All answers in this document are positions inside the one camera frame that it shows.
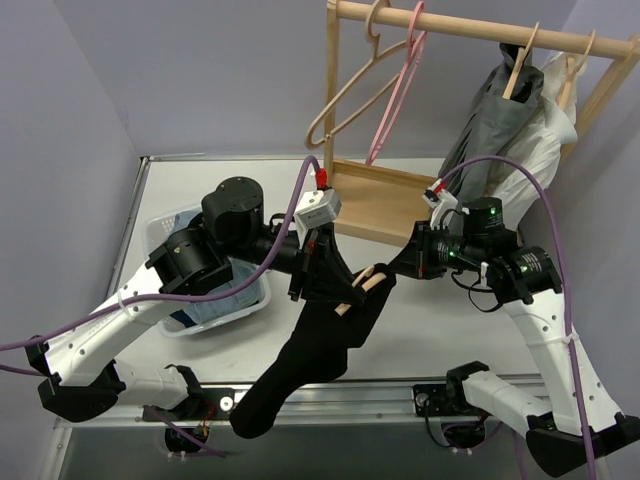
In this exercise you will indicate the aluminium mounting rail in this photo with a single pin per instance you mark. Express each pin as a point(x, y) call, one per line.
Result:
point(342, 403)

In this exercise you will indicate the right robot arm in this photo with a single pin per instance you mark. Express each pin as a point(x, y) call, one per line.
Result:
point(527, 286)

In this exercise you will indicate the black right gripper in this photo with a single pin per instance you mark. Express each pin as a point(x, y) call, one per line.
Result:
point(423, 255)

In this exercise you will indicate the white plastic basket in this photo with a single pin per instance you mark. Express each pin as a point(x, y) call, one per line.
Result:
point(200, 317)

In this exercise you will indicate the black garment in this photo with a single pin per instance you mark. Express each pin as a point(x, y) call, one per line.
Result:
point(316, 352)

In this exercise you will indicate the white shirt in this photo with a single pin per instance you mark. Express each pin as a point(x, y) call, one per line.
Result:
point(537, 147)

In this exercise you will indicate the wooden hanger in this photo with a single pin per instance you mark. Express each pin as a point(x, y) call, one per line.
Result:
point(367, 279)
point(574, 65)
point(521, 56)

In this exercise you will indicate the wooden clothes rack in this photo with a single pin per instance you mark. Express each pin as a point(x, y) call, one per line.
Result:
point(377, 206)

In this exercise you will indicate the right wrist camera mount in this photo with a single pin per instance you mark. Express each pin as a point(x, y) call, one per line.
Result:
point(441, 202)

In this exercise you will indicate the pink plastic hanger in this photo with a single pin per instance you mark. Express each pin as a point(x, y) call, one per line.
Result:
point(415, 45)

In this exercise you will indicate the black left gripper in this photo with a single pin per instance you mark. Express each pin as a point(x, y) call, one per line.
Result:
point(307, 267)

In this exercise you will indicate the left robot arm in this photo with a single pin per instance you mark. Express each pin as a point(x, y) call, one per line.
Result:
point(83, 374)

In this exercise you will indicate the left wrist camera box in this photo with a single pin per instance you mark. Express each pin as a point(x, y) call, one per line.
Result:
point(316, 208)

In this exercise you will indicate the grey garment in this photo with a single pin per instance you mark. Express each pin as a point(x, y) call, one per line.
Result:
point(493, 120)

